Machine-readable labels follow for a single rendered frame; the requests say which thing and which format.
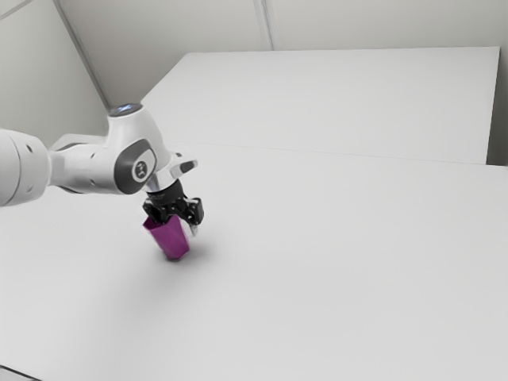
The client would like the magenta faceted mug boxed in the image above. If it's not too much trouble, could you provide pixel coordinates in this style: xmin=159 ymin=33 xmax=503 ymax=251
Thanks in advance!
xmin=142 ymin=214 xmax=191 ymax=263

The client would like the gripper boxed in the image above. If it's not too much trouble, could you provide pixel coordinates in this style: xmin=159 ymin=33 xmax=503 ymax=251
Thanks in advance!
xmin=142 ymin=180 xmax=205 ymax=239

